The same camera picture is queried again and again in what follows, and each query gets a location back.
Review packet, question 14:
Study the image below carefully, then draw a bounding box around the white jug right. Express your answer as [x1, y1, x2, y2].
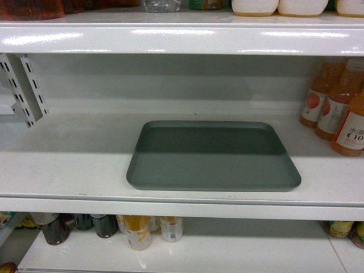
[278, 0, 329, 18]

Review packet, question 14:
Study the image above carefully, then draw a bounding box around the dark drink bottle right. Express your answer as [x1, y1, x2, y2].
[90, 214, 118, 238]

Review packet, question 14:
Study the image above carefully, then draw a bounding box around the white metal store shelf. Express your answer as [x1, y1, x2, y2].
[1, 8, 363, 272]

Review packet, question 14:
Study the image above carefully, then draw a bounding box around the orange juice bottle front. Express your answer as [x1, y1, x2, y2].
[331, 91, 363, 157]

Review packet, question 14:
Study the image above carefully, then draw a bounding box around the dark drink bottle left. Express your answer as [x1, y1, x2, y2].
[30, 212, 69, 245]

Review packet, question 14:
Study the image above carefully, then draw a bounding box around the grey silver rectangular tray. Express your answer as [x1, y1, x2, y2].
[126, 120, 301, 192]

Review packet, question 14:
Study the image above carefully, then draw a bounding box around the white slotted shelf upright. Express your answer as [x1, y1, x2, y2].
[1, 53, 48, 127]

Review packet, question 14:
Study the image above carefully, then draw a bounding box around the white jug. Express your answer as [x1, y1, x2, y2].
[278, 0, 329, 18]
[231, 0, 279, 16]

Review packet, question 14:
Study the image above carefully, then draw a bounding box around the orange juice bottle back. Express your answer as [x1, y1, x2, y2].
[299, 56, 347, 128]

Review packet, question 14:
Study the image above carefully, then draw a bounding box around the dark drink bottle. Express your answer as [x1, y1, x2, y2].
[90, 214, 118, 238]
[30, 212, 69, 245]

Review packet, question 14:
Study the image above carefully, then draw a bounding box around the orange juice bottle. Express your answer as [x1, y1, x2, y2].
[299, 56, 347, 128]
[331, 91, 363, 157]
[315, 57, 363, 141]

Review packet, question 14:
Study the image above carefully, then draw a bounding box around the white labelled drink bottle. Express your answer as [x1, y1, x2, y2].
[159, 216, 183, 242]

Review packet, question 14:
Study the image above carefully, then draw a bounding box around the orange juice bottle middle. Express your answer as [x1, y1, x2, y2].
[315, 57, 363, 141]

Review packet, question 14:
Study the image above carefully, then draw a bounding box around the yellow white drink bottle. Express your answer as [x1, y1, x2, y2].
[123, 215, 151, 251]

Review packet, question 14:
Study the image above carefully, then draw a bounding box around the white jug left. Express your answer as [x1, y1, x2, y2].
[231, 0, 279, 16]

